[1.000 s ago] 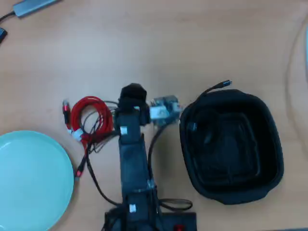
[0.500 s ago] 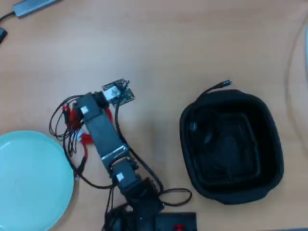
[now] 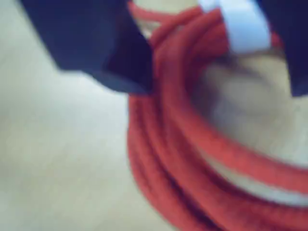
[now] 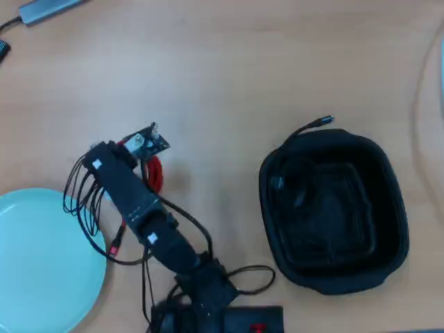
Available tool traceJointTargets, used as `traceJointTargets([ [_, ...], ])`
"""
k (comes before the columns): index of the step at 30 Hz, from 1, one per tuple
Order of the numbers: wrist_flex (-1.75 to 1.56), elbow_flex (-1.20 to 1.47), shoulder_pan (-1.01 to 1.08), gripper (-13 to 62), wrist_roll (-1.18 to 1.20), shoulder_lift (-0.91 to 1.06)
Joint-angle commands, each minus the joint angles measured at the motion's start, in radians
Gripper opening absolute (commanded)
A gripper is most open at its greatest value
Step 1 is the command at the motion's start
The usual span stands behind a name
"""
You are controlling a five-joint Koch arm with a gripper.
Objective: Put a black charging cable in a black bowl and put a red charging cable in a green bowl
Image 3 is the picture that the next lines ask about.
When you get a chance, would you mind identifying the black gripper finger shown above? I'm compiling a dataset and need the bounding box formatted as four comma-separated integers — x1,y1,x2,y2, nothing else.
256,0,308,97
18,0,154,95

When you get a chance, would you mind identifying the red charging cable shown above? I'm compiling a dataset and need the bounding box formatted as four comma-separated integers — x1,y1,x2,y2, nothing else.
126,0,308,231

